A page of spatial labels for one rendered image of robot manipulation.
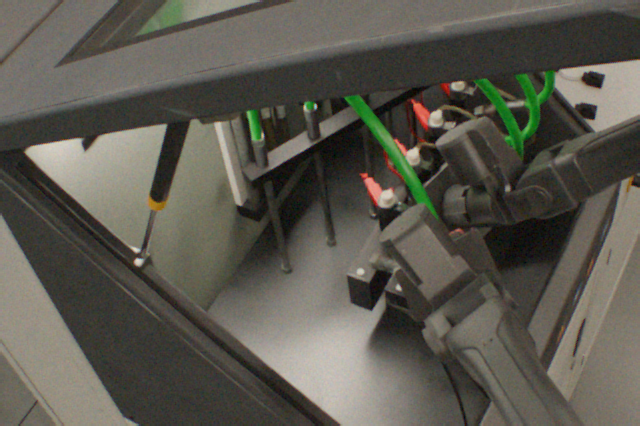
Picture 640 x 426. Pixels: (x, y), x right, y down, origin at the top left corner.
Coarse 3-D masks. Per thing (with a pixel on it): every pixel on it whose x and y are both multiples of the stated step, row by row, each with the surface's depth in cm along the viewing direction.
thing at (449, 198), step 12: (444, 168) 120; (432, 180) 119; (444, 180) 120; (456, 180) 120; (432, 192) 119; (444, 192) 119; (456, 192) 117; (444, 204) 118; (456, 204) 116; (444, 216) 119; (456, 216) 117; (468, 216) 115; (456, 228) 120; (468, 228) 118; (480, 228) 121
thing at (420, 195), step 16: (352, 96) 102; (256, 112) 130; (368, 112) 102; (256, 128) 133; (384, 128) 102; (256, 144) 135; (384, 144) 102; (400, 160) 101; (416, 176) 102; (416, 192) 102; (432, 208) 103
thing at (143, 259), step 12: (168, 132) 77; (180, 132) 76; (168, 144) 79; (180, 144) 79; (168, 156) 80; (180, 156) 82; (156, 168) 84; (168, 168) 83; (156, 180) 86; (168, 180) 85; (156, 192) 87; (168, 192) 88; (156, 204) 90; (156, 216) 94; (144, 240) 100; (144, 252) 103; (144, 264) 105
